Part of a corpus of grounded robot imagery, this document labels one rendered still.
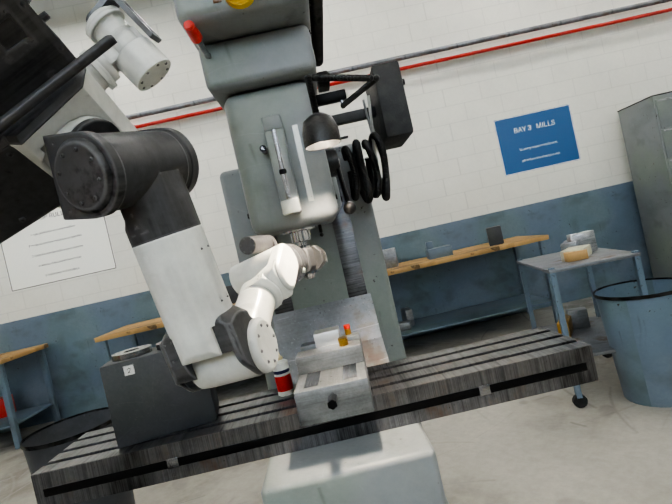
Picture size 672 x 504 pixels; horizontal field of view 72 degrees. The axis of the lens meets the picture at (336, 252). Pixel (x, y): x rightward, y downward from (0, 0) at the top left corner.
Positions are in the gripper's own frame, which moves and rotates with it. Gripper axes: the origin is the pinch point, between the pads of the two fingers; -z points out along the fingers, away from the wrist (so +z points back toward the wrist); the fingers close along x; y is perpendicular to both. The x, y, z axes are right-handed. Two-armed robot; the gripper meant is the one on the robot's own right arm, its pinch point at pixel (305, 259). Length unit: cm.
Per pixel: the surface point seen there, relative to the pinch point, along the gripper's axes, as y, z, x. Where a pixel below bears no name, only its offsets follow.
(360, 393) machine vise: 27.8, 17.7, -11.6
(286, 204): -12.3, 12.8, -3.2
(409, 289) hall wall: 63, -427, 42
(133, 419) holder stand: 26, 20, 41
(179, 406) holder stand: 26.4, 15.3, 32.0
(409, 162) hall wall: -79, -436, 12
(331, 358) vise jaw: 22.6, 7.6, -3.6
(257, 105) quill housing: -35.2, 9.8, -0.4
